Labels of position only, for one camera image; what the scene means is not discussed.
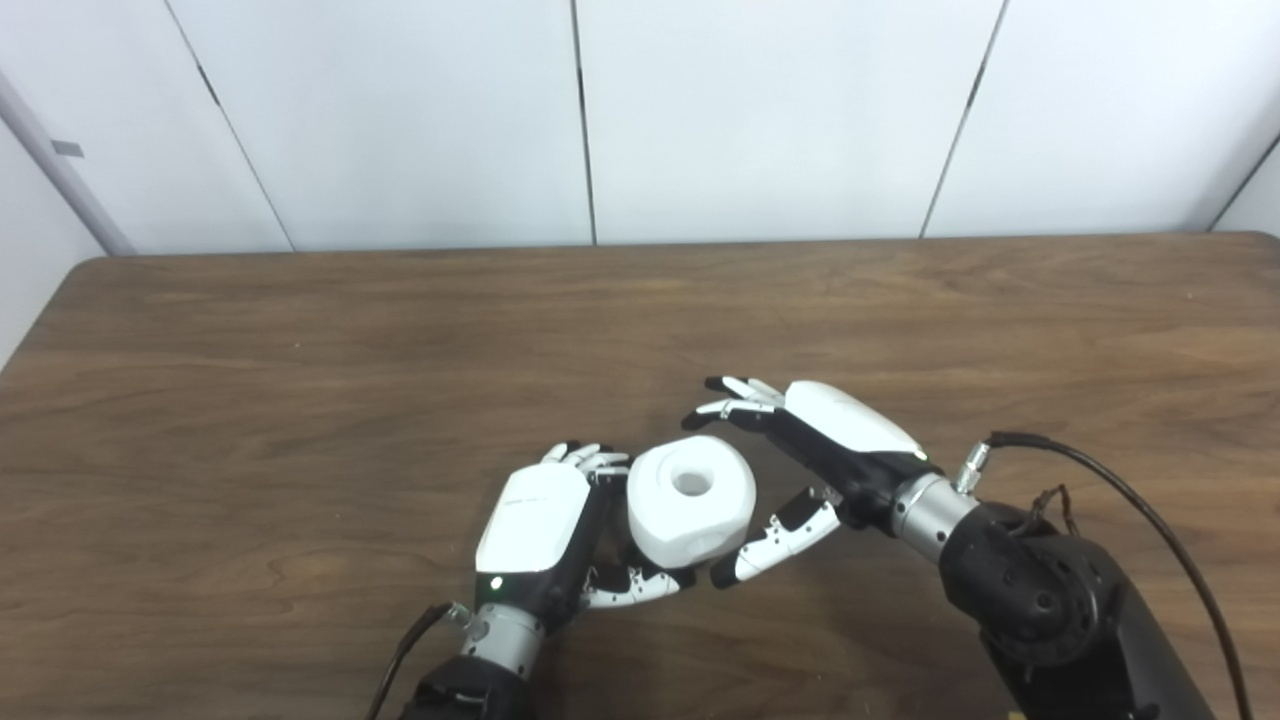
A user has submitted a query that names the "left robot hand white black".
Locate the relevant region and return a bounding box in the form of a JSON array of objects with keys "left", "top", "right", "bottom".
[{"left": 474, "top": 441, "right": 696, "bottom": 631}]

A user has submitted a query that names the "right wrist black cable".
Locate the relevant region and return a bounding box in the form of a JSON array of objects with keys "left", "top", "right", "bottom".
[{"left": 955, "top": 431, "right": 1256, "bottom": 720}]

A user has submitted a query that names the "gray wall corner post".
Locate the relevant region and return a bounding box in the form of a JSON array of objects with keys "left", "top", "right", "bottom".
[{"left": 0, "top": 70, "right": 136, "bottom": 256}]

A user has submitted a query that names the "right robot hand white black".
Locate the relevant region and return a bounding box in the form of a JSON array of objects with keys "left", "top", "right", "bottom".
[{"left": 682, "top": 376, "right": 936, "bottom": 591}]

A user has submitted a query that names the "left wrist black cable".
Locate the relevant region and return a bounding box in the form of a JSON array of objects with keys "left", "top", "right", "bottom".
[{"left": 365, "top": 603, "right": 471, "bottom": 720}]

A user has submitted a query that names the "round white piece with hole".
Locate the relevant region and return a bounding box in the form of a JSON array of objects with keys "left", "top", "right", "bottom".
[{"left": 626, "top": 435, "right": 757, "bottom": 571}]

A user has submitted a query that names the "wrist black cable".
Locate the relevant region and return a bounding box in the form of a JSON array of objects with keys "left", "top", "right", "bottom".
[
  {"left": 955, "top": 431, "right": 1256, "bottom": 720},
  {"left": 365, "top": 603, "right": 471, "bottom": 720}
]

